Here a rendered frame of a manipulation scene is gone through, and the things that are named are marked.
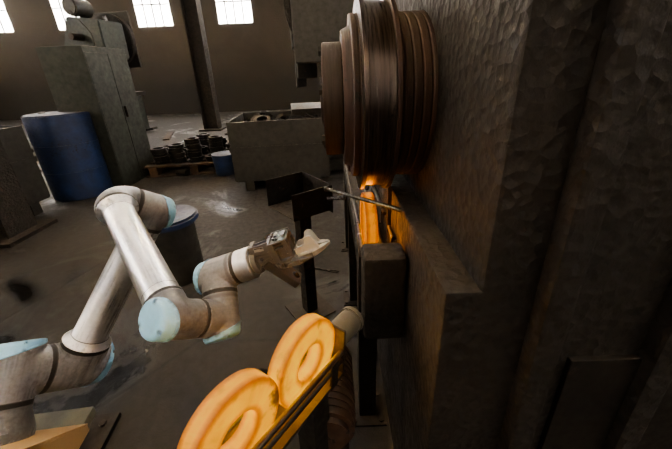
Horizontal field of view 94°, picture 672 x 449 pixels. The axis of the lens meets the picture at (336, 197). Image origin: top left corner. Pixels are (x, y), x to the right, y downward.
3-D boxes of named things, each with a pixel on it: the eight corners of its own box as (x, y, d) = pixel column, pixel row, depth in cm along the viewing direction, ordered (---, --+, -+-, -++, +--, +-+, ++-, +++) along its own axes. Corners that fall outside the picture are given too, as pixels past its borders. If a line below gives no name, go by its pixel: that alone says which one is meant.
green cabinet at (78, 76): (86, 190, 361) (34, 46, 304) (123, 172, 426) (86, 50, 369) (127, 188, 361) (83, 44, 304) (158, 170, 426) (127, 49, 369)
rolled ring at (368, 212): (366, 207, 84) (378, 206, 84) (359, 184, 101) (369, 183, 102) (366, 265, 91) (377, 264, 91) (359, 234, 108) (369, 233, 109)
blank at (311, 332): (336, 304, 60) (322, 297, 62) (279, 355, 48) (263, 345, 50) (334, 368, 65) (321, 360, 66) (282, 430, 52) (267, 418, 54)
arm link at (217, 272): (211, 300, 90) (209, 266, 94) (251, 287, 88) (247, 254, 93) (189, 296, 81) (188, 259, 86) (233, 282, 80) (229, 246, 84)
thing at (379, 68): (369, 161, 113) (370, 12, 96) (394, 218, 70) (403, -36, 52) (352, 161, 113) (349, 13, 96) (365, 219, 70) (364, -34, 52)
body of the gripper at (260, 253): (286, 239, 79) (243, 253, 81) (299, 266, 82) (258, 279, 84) (290, 225, 86) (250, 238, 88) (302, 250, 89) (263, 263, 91)
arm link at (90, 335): (32, 374, 109) (129, 181, 113) (89, 366, 124) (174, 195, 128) (41, 405, 101) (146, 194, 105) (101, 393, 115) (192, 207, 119)
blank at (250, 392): (278, 356, 48) (263, 346, 49) (181, 443, 35) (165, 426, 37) (281, 431, 52) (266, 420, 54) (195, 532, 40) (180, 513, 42)
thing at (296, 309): (311, 287, 186) (302, 171, 159) (337, 312, 166) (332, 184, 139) (280, 301, 175) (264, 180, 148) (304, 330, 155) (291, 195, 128)
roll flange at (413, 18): (397, 160, 113) (403, 11, 96) (438, 216, 70) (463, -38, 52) (369, 161, 113) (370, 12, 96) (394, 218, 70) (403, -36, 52)
